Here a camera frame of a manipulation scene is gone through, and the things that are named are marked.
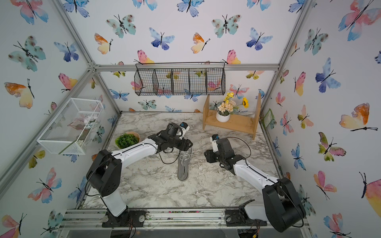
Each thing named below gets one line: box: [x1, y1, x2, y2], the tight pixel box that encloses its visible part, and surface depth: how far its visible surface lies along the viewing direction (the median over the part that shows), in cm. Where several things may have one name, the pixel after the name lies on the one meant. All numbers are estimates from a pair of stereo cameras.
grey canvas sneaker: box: [177, 149, 193, 181], surface depth 90 cm
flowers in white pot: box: [212, 92, 250, 123], surface depth 96 cm
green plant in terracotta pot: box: [115, 131, 141, 150], surface depth 90 cm
